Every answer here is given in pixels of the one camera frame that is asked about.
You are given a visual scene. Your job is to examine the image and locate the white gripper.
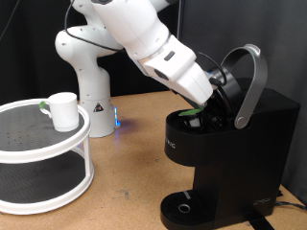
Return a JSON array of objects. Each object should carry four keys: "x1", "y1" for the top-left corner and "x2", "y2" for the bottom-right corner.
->
[{"x1": 172, "y1": 60, "x2": 214, "y2": 110}]

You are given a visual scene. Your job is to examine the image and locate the coffee pod with green lid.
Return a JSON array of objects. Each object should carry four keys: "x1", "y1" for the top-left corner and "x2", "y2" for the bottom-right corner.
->
[{"x1": 177, "y1": 107, "x2": 204, "y2": 128}]

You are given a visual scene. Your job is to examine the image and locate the black Keurig coffee machine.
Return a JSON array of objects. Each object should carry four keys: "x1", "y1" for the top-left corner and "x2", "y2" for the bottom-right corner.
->
[{"x1": 159, "y1": 43, "x2": 301, "y2": 230}]

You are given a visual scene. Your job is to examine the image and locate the black tape strip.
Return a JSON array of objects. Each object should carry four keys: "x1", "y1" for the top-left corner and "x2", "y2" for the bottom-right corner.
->
[{"x1": 244, "y1": 212, "x2": 276, "y2": 230}]

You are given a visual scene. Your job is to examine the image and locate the white mug with green tape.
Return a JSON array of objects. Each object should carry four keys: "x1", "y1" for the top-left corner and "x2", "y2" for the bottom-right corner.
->
[{"x1": 38, "y1": 91, "x2": 81, "y2": 133}]

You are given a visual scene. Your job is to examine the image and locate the black curtain backdrop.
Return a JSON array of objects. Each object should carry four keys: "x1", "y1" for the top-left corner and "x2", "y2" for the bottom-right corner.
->
[{"x1": 0, "y1": 0, "x2": 180, "y2": 106}]

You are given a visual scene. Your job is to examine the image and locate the white two-tier turntable shelf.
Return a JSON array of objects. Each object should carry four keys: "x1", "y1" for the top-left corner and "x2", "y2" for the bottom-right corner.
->
[{"x1": 0, "y1": 98, "x2": 95, "y2": 216}]

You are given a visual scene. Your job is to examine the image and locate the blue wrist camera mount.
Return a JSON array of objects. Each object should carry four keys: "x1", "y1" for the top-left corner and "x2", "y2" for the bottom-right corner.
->
[{"x1": 204, "y1": 68, "x2": 224, "y2": 86}]

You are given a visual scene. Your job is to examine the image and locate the black machine power cable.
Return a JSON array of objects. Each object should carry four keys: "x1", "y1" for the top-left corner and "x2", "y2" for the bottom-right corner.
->
[{"x1": 274, "y1": 200, "x2": 307, "y2": 212}]

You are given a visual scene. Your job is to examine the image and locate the black robot wrist cable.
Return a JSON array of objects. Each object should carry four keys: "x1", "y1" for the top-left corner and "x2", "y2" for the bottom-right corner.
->
[{"x1": 64, "y1": 0, "x2": 227, "y2": 86}]

